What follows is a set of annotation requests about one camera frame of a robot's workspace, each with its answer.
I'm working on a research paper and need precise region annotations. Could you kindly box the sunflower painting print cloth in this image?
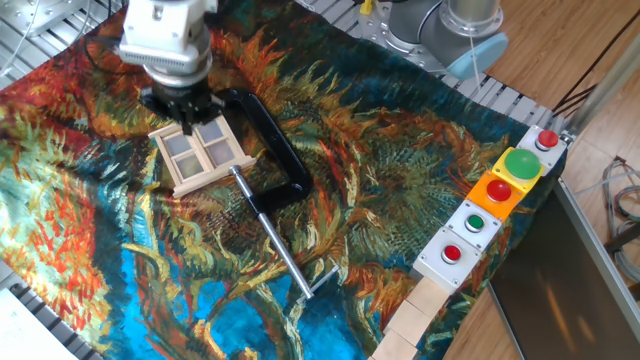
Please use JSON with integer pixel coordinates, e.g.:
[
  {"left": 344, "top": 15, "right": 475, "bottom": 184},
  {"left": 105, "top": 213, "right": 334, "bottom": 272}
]
[{"left": 0, "top": 0, "right": 569, "bottom": 360}]

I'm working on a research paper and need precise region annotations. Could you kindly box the aluminium mounting plate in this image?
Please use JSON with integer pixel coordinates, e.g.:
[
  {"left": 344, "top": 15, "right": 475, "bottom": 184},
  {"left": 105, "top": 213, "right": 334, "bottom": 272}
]
[{"left": 0, "top": 0, "right": 94, "bottom": 40}]

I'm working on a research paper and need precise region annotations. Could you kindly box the black floor cable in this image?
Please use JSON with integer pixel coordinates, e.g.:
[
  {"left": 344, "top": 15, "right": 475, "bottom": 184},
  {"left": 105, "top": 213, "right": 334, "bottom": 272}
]
[{"left": 551, "top": 7, "right": 640, "bottom": 117}]

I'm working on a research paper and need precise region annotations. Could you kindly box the large grey box red button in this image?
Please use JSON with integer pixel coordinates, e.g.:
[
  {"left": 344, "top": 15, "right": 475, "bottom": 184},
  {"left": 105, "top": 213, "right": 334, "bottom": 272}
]
[{"left": 410, "top": 225, "right": 484, "bottom": 295}]

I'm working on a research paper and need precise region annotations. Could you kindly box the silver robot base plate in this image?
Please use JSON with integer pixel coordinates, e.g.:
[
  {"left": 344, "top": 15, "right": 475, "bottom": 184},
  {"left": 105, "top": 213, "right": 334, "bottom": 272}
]
[{"left": 355, "top": 0, "right": 454, "bottom": 76}]

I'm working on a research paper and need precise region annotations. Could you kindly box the yellow box green mushroom button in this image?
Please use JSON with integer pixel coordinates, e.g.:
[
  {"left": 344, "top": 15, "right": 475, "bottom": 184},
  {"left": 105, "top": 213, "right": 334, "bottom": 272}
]
[{"left": 490, "top": 145, "right": 545, "bottom": 194}]

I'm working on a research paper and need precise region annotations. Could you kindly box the dark metal bar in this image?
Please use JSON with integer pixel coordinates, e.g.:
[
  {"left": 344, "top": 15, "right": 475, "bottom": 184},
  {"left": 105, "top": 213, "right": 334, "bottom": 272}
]
[{"left": 602, "top": 219, "right": 640, "bottom": 254}]

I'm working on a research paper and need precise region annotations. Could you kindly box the aluminium profile post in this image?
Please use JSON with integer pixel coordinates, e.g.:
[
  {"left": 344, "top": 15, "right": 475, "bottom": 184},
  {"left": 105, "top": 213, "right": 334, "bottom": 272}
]
[{"left": 560, "top": 33, "right": 640, "bottom": 144}]

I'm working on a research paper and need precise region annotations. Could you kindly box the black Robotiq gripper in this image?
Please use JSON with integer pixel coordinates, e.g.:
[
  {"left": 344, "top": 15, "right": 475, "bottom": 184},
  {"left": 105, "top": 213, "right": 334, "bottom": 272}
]
[{"left": 139, "top": 82, "right": 224, "bottom": 135}]

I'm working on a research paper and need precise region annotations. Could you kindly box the white zip tie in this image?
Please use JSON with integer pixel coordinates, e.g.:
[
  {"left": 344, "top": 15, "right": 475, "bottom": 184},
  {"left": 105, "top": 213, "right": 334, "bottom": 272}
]
[{"left": 468, "top": 34, "right": 482, "bottom": 90}]

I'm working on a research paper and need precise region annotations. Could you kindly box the black C-clamp with steel screw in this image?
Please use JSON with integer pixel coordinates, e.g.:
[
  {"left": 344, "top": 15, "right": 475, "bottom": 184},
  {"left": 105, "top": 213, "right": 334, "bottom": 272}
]
[{"left": 213, "top": 87, "right": 342, "bottom": 302}]

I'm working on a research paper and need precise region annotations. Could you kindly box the pale wooden block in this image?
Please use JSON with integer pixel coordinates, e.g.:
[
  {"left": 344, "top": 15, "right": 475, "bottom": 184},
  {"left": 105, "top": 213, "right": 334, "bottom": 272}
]
[
  {"left": 403, "top": 276, "right": 451, "bottom": 320},
  {"left": 368, "top": 327, "right": 420, "bottom": 360},
  {"left": 383, "top": 298, "right": 432, "bottom": 347}
]

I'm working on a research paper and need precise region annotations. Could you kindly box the small wooden sliding window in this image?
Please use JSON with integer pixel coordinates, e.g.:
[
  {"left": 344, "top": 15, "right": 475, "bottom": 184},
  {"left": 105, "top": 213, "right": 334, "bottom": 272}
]
[{"left": 147, "top": 114, "right": 258, "bottom": 199}]

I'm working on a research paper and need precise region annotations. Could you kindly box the orange box red button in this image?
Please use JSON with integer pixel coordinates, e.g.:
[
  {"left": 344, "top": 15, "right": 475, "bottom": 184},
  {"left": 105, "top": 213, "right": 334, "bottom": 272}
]
[{"left": 464, "top": 169, "right": 526, "bottom": 223}]

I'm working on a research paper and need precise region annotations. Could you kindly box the grey box green button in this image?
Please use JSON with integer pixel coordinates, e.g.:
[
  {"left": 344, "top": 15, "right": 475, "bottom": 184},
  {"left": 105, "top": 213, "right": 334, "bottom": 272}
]
[{"left": 443, "top": 198, "right": 504, "bottom": 252}]

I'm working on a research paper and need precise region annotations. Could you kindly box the small grey box red button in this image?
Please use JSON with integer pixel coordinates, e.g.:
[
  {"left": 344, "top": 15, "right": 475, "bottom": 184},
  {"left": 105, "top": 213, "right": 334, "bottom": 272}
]
[{"left": 514, "top": 123, "right": 569, "bottom": 177}]

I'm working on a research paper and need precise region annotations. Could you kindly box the grey cable bundle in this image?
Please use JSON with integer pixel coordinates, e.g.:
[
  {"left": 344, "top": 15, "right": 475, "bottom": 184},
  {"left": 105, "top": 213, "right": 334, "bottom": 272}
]
[{"left": 602, "top": 155, "right": 640, "bottom": 284}]

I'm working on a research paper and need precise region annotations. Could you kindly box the white sheet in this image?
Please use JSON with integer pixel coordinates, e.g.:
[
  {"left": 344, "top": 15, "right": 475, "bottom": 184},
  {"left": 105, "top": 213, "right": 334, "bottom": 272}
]
[{"left": 0, "top": 287, "right": 79, "bottom": 360}]

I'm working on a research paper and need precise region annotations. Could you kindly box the dark glass panel aluminium frame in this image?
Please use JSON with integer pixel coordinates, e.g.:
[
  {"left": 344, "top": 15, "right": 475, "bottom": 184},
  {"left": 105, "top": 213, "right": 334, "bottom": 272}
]
[{"left": 487, "top": 177, "right": 640, "bottom": 360}]

